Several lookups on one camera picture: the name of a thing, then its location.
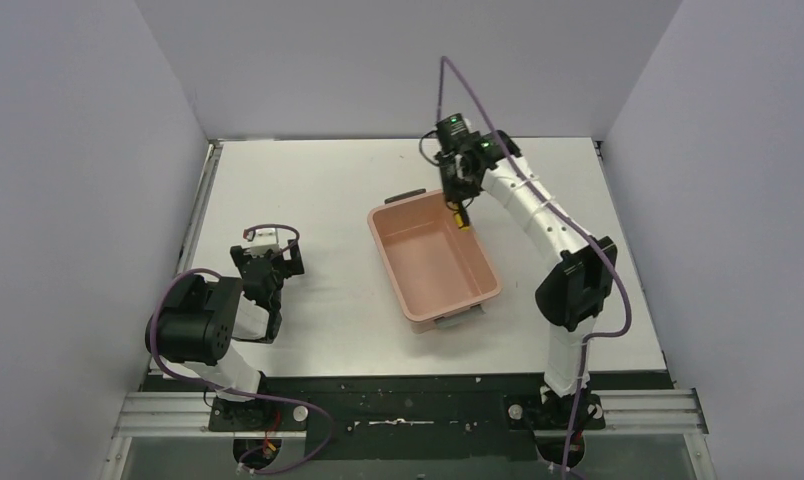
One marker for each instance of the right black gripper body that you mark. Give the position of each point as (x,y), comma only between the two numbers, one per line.
(455,187)

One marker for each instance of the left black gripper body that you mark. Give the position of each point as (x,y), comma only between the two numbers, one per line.
(269,266)

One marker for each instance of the pink plastic bin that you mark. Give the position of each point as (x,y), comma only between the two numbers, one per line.
(437,270)

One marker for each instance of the left aluminium side rail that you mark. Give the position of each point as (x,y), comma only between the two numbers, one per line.
(201,199)

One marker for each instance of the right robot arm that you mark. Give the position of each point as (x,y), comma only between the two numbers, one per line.
(577,281)

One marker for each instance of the yellow black screwdriver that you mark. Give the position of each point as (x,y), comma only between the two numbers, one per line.
(461,217)

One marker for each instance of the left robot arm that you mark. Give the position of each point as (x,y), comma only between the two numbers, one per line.
(199,319)

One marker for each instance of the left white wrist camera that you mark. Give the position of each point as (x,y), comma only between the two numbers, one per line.
(264,240)

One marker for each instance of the aluminium front rail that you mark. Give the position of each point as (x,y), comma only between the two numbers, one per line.
(619,412)

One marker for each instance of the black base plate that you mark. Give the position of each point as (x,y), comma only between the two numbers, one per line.
(553,434)

